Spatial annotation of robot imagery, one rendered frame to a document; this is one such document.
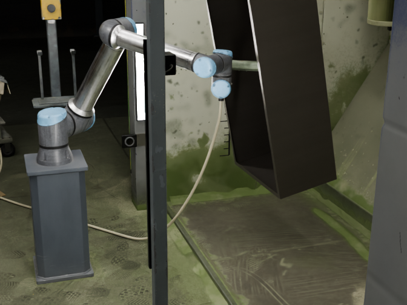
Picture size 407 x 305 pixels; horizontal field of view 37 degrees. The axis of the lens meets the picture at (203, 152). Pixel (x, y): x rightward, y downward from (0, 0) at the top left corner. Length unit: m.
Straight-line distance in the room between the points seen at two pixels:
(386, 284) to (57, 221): 2.17
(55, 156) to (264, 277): 1.28
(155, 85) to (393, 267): 0.96
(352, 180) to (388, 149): 2.80
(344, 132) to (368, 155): 0.37
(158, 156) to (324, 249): 1.86
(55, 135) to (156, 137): 1.27
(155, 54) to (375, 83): 2.78
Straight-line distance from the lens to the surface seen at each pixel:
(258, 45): 3.00
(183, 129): 4.17
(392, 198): 1.43
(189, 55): 2.75
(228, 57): 2.82
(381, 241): 1.49
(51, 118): 3.23
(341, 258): 3.65
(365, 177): 4.14
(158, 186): 2.11
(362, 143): 4.32
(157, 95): 2.01
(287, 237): 3.84
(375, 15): 4.20
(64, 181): 3.27
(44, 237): 3.38
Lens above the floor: 1.72
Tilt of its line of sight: 18 degrees down
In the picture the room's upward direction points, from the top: straight up
